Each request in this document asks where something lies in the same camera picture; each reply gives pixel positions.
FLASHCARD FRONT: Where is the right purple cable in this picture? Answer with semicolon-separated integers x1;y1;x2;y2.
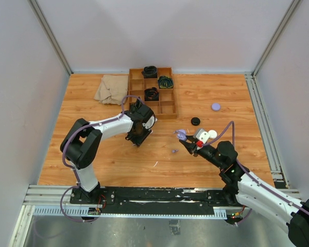
197;120;309;223

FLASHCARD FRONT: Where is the purple earbud case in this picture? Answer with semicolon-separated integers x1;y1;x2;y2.
176;129;186;141
211;103;221;111

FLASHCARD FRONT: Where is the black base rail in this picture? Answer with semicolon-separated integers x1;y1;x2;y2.
69;186;254;216

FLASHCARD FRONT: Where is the dark floral folded tie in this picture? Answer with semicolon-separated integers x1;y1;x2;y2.
129;99;144;112

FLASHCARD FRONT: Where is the white earbud case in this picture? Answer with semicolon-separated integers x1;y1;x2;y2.
208;130;218;139

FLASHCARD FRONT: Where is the beige folded cloth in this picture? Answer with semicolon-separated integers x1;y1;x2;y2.
94;75;128;105

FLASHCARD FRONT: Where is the wooden compartment tray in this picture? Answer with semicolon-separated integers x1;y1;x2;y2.
128;66;178;120

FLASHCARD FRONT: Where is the black rolled tie top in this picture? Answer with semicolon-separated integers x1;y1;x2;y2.
141;66;158;79

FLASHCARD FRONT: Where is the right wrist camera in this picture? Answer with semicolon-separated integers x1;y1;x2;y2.
193;128;209;148

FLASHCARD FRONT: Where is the black earbud case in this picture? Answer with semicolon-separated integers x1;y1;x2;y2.
191;117;201;126

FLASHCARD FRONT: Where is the purple cable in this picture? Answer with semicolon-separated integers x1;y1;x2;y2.
197;120;309;223
60;95;145;223

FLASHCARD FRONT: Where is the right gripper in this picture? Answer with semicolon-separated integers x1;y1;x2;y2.
180;135;224;169

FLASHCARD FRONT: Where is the black orange rolled tie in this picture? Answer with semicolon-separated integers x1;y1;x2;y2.
144;87;160;101

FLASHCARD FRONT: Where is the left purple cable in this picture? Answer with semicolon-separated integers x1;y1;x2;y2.
60;95;145;223

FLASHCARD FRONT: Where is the blue yellow rolled tie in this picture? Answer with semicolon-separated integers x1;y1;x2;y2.
158;76;174;89

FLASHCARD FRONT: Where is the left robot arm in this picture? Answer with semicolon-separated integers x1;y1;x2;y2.
60;101;157;204

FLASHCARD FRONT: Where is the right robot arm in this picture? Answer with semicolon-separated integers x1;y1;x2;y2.
178;132;309;246

